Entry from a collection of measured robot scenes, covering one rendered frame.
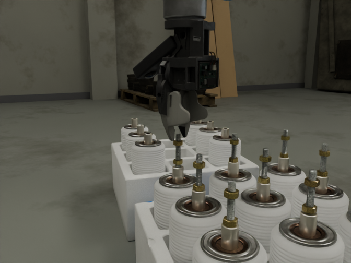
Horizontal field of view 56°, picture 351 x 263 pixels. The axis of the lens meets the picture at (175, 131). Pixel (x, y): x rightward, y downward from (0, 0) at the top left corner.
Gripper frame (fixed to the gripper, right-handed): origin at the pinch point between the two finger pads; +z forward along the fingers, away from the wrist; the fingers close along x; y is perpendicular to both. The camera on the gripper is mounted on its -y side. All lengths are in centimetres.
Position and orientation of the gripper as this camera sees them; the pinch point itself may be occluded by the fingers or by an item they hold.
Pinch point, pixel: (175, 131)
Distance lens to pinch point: 63.1
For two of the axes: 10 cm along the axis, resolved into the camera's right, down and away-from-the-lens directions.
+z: 0.0, 9.8, 2.2
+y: 7.8, 1.4, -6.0
